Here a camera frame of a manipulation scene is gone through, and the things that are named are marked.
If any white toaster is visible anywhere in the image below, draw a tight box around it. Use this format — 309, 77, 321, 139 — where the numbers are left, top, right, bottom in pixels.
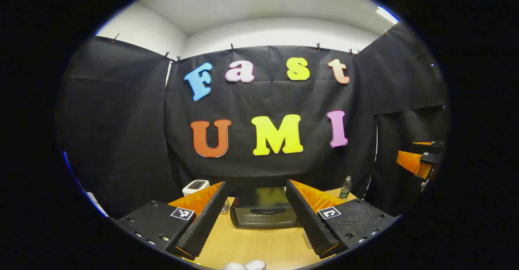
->
182, 180, 210, 197

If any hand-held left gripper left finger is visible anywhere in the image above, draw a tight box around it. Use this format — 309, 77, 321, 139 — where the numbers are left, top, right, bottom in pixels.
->
115, 182, 227, 261

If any black electric oven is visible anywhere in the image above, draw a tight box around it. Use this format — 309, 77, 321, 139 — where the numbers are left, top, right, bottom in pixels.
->
230, 187, 302, 229

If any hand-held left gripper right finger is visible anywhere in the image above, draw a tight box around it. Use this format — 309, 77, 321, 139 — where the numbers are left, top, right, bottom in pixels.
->
285, 180, 402, 259

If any clear water bottle green label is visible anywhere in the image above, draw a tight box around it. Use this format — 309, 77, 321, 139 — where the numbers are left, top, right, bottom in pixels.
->
339, 176, 352, 199

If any black backdrop cloth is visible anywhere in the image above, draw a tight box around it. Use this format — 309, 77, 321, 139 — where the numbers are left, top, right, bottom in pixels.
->
55, 21, 450, 220

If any ceiling light panel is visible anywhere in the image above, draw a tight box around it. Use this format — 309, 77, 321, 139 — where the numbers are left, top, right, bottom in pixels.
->
376, 6, 400, 25

